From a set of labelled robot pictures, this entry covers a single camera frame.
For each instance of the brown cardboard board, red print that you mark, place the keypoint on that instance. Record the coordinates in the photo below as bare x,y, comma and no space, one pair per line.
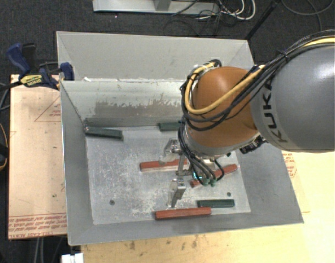
35,160

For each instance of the red-brown flat block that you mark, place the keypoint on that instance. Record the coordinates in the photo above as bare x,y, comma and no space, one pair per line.
228,169
183,213
156,165

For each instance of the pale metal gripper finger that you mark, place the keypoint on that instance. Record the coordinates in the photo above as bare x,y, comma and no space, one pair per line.
178,186
173,147

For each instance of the grey metal bin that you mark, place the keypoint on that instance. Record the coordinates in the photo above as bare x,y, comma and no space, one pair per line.
123,179

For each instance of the dark green flat block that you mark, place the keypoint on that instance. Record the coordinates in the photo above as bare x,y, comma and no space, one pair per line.
104,133
168,126
216,203

